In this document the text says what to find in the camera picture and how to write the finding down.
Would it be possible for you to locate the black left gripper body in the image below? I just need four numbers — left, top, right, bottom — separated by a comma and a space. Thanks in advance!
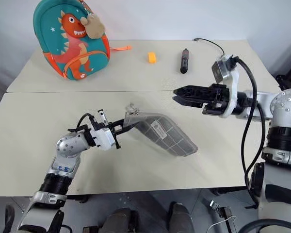
90, 117, 122, 150

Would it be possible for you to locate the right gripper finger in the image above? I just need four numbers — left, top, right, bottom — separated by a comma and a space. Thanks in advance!
173, 84, 211, 98
172, 95, 210, 109

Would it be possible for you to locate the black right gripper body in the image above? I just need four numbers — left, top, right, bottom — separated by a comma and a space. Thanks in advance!
202, 83, 231, 116

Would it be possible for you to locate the grey plaid pouch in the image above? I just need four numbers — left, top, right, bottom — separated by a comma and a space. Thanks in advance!
123, 103, 199, 157

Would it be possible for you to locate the black red marker pen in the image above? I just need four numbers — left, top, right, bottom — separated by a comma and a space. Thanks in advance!
179, 48, 190, 75

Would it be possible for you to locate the small orange block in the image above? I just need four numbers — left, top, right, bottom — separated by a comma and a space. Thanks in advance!
147, 51, 158, 65

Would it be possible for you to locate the black furniture base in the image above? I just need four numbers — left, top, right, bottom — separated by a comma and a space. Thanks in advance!
275, 72, 291, 92

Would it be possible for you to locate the dark rounded shape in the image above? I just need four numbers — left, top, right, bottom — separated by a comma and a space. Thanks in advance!
169, 201, 195, 233
103, 208, 139, 233

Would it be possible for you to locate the teal dinosaur backpack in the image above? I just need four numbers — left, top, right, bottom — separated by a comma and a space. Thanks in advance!
32, 0, 133, 81

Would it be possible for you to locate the beige plush toy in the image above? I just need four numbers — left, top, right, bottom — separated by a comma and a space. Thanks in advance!
80, 13, 106, 40

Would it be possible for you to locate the small black floor device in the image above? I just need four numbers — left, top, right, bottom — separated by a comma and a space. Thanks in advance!
209, 200, 234, 233

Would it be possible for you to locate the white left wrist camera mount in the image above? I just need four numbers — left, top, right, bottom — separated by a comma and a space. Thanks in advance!
90, 109, 117, 151

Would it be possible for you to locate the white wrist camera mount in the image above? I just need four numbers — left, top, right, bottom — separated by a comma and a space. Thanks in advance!
90, 109, 117, 151
211, 55, 240, 119

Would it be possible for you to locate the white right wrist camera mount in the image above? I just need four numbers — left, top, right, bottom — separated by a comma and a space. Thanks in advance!
211, 55, 240, 119

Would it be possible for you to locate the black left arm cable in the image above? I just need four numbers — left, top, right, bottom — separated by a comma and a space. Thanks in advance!
67, 113, 97, 133

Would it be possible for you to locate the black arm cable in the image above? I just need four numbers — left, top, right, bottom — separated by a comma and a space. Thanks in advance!
67, 113, 97, 133
231, 56, 267, 210

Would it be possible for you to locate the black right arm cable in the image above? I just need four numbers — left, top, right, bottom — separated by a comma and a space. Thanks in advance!
231, 56, 267, 210

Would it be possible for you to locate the thin black cable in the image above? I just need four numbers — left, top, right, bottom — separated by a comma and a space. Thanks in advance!
192, 37, 226, 57

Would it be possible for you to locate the thin white wire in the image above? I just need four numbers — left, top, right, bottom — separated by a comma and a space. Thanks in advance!
209, 216, 236, 233

